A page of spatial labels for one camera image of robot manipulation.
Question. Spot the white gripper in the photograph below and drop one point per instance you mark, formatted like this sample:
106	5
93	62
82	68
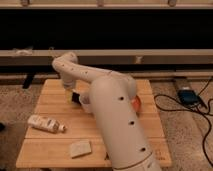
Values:
69	86

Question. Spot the black eraser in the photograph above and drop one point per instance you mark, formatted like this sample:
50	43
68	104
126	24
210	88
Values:
75	98

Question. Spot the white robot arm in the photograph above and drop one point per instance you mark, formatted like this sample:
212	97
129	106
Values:
110	96

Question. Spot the white sponge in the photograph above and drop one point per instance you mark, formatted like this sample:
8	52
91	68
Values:
80	148

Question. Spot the white tube bottle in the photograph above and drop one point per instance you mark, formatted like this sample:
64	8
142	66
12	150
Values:
45	124

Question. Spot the orange bowl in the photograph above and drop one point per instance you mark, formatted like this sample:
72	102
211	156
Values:
136	103

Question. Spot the red chili pepper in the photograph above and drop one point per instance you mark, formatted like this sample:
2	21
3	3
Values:
106	156

